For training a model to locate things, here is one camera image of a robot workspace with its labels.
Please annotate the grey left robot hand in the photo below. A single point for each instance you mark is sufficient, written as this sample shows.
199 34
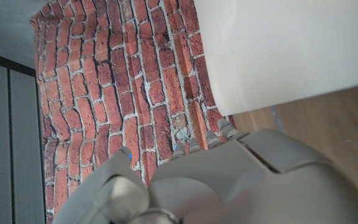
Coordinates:
228 186

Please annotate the thin beige folder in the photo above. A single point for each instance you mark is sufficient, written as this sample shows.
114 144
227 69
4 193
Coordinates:
284 46

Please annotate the red brick print backdrop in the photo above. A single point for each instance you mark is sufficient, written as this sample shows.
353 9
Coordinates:
110 77

